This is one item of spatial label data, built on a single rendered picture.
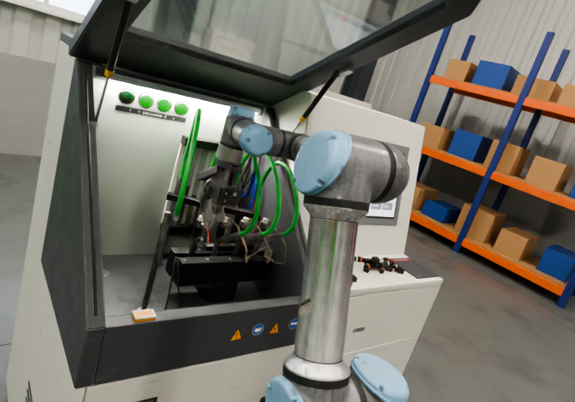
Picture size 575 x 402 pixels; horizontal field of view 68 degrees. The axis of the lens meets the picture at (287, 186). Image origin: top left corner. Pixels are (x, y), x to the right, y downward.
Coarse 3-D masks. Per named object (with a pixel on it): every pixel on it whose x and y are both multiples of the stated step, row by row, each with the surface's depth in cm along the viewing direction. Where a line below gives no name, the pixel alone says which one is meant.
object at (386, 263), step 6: (354, 258) 162; (360, 258) 162; (366, 258) 165; (372, 258) 163; (378, 258) 164; (384, 258) 169; (366, 264) 157; (372, 264) 162; (378, 264) 163; (384, 264) 165; (390, 264) 170; (396, 264) 172; (366, 270) 160; (390, 270) 168; (396, 270) 169; (402, 270) 169
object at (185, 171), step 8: (200, 112) 117; (200, 120) 114; (192, 128) 133; (192, 136) 135; (192, 144) 107; (192, 152) 106; (184, 160) 139; (192, 160) 106; (184, 168) 141; (184, 176) 104; (184, 184) 104; (184, 192) 105; (176, 208) 107; (176, 216) 111
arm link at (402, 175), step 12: (288, 132) 111; (288, 144) 110; (300, 144) 105; (276, 156) 111; (288, 156) 111; (396, 156) 75; (396, 168) 74; (408, 168) 77; (396, 180) 74; (408, 180) 78; (396, 192) 76
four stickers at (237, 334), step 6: (294, 318) 130; (258, 324) 122; (264, 324) 124; (276, 324) 127; (294, 324) 132; (234, 330) 117; (240, 330) 119; (252, 330) 122; (258, 330) 123; (270, 330) 126; (276, 330) 128; (234, 336) 118; (240, 336) 120
